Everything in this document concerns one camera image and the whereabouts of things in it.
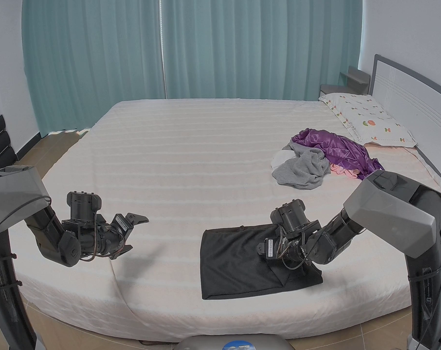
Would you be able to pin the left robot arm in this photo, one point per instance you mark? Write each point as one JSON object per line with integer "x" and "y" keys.
{"x": 41, "y": 232}

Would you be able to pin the blue-green curtain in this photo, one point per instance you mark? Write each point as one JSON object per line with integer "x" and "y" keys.
{"x": 260, "y": 38}
{"x": 89, "y": 49}

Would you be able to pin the bed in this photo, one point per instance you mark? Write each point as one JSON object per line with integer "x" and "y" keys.
{"x": 187, "y": 151}

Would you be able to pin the grey garment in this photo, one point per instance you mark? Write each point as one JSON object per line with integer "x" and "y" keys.
{"x": 300, "y": 168}

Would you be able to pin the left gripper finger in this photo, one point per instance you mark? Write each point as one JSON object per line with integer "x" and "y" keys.
{"x": 136, "y": 220}

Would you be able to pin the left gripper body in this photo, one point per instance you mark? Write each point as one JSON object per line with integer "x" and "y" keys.
{"x": 119, "y": 232}

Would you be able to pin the purple satin garment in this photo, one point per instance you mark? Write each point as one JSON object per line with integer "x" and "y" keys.
{"x": 340, "y": 146}

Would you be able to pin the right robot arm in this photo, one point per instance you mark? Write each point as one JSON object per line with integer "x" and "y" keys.
{"x": 388, "y": 206}

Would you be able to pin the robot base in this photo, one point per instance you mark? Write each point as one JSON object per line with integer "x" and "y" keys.
{"x": 235, "y": 343}

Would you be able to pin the black T-shirt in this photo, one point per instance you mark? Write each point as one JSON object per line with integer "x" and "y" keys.
{"x": 231, "y": 264}

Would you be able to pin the grey bedside table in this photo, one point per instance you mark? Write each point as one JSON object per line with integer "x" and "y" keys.
{"x": 353, "y": 77}

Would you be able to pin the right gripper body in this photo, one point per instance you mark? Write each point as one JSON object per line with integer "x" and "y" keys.
{"x": 282, "y": 250}

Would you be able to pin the white garment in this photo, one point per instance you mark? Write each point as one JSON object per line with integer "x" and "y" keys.
{"x": 281, "y": 158}

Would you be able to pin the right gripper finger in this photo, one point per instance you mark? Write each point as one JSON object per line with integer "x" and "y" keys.
{"x": 262, "y": 248}

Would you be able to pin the white printed pillow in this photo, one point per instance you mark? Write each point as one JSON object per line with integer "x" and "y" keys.
{"x": 370, "y": 117}

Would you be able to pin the pink garment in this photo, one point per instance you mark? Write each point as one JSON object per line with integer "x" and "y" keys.
{"x": 342, "y": 171}

